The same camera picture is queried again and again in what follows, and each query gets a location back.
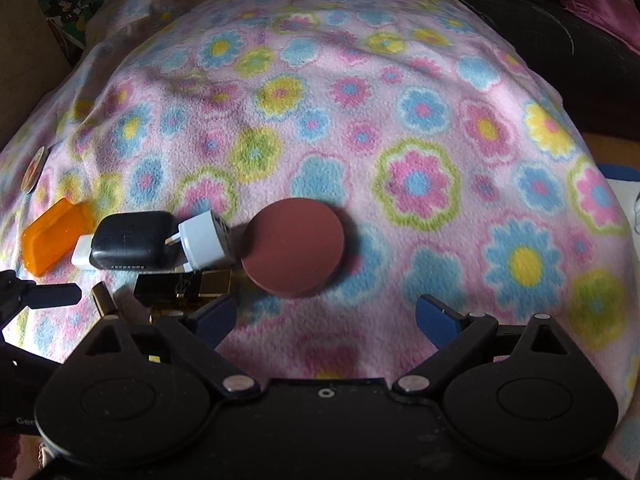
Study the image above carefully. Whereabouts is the pink floral fleece blanket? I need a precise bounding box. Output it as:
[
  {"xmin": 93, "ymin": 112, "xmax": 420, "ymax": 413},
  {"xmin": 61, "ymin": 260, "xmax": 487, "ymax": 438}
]
[{"xmin": 0, "ymin": 0, "xmax": 635, "ymax": 413}]

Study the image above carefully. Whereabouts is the cartoon printed book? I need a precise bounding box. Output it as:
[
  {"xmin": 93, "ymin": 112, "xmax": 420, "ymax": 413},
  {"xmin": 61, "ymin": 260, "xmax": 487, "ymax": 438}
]
[{"xmin": 32, "ymin": 0, "xmax": 115, "ymax": 52}]

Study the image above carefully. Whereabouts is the small white box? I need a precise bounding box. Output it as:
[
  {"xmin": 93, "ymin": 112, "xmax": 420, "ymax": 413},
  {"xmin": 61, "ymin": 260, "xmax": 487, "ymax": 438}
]
[{"xmin": 71, "ymin": 235, "xmax": 96, "ymax": 268}]

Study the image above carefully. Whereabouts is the black sofa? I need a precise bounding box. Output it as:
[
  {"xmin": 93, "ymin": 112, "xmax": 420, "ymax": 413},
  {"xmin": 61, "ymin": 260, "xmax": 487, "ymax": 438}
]
[{"xmin": 415, "ymin": 0, "xmax": 640, "ymax": 137}]

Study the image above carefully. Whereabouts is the blue object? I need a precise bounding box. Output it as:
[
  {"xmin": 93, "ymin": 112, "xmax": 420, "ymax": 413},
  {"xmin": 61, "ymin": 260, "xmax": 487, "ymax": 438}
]
[{"xmin": 597, "ymin": 162, "xmax": 640, "ymax": 184}]

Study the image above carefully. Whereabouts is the round printed badge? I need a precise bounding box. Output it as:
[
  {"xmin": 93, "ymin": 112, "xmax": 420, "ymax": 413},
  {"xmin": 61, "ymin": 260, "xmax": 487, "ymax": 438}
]
[{"xmin": 22, "ymin": 146, "xmax": 48, "ymax": 195}]

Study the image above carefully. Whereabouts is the white travel plug adapter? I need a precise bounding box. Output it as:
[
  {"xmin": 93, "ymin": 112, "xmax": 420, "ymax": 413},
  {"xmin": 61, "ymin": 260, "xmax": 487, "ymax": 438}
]
[{"xmin": 165, "ymin": 211, "xmax": 232, "ymax": 270}]

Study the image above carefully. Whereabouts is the black and gold lipstick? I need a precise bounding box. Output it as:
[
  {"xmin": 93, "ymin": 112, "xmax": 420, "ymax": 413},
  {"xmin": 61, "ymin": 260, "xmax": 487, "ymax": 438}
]
[{"xmin": 135, "ymin": 269, "xmax": 235, "ymax": 308}]

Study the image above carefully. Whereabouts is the round maroon compact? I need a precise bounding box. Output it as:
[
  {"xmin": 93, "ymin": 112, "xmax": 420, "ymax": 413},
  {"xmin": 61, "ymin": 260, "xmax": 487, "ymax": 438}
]
[{"xmin": 241, "ymin": 199, "xmax": 347, "ymax": 297}]

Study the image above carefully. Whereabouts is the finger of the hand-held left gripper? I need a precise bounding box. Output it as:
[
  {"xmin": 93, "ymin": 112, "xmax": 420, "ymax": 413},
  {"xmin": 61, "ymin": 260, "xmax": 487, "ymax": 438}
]
[{"xmin": 0, "ymin": 269, "xmax": 83, "ymax": 333}]

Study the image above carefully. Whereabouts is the beige board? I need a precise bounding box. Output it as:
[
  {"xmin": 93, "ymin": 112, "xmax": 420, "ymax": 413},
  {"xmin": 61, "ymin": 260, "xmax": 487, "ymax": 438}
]
[{"xmin": 0, "ymin": 0, "xmax": 72, "ymax": 148}]

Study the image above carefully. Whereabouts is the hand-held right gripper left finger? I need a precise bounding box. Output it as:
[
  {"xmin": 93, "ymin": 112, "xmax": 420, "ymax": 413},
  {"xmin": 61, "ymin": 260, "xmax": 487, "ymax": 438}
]
[{"xmin": 80, "ymin": 295, "xmax": 261, "ymax": 402}]

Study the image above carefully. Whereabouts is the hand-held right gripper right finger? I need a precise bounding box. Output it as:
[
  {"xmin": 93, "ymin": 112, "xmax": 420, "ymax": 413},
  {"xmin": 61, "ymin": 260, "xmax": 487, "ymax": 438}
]
[{"xmin": 392, "ymin": 294, "xmax": 576, "ymax": 401}]

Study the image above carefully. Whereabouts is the white plastic object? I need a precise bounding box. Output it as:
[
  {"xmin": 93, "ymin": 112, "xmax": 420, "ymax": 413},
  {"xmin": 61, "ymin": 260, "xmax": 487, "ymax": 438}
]
[{"xmin": 611, "ymin": 180, "xmax": 640, "ymax": 263}]

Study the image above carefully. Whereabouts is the black hard case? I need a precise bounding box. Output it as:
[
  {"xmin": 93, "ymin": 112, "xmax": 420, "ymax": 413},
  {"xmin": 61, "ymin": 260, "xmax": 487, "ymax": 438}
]
[{"xmin": 89, "ymin": 211, "xmax": 180, "ymax": 271}]

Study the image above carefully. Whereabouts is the small amber bottle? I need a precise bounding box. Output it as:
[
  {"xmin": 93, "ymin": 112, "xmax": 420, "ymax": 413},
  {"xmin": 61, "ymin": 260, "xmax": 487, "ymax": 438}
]
[{"xmin": 90, "ymin": 282, "xmax": 117, "ymax": 318}]

